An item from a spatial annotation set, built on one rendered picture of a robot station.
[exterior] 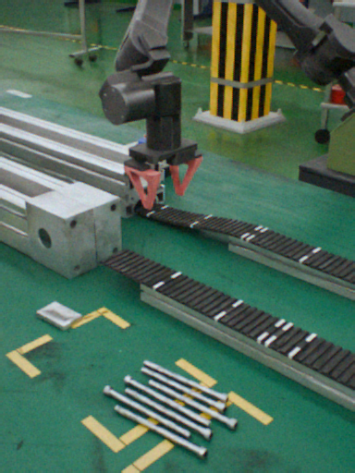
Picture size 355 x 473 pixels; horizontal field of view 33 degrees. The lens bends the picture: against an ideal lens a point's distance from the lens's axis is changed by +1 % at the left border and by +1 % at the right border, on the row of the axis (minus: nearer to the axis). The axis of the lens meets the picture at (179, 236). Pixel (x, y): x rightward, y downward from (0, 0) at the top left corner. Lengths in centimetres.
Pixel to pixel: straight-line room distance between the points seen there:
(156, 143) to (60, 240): 23
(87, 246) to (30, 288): 10
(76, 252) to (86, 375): 22
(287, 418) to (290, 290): 24
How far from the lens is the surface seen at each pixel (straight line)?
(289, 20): 127
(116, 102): 87
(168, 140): 93
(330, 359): 65
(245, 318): 70
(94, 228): 84
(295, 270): 85
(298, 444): 60
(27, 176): 98
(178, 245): 92
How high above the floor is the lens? 121
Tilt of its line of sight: 27 degrees down
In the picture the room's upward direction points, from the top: straight up
